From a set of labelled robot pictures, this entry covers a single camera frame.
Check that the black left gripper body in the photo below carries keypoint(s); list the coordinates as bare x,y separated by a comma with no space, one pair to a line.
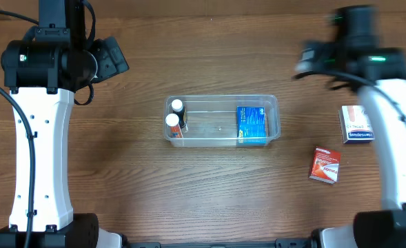
109,58

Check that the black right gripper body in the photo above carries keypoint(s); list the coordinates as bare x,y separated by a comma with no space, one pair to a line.
319,56

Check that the dark bottle with white cap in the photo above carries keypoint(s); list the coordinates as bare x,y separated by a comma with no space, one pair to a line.
179,109

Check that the orange tube with white cap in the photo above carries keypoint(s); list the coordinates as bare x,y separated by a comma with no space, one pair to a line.
173,122

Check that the blue medicine box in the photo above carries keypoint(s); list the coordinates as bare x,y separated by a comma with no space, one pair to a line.
251,125

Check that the red and white medicine box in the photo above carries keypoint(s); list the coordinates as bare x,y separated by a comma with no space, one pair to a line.
325,165

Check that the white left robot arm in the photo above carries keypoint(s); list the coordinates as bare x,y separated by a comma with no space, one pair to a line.
57,57

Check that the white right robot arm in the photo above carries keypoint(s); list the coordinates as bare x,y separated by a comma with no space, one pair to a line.
355,59

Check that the clear plastic container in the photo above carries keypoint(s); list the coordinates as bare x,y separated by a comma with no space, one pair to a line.
213,120

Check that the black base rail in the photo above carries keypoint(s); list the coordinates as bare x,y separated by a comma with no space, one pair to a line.
278,243

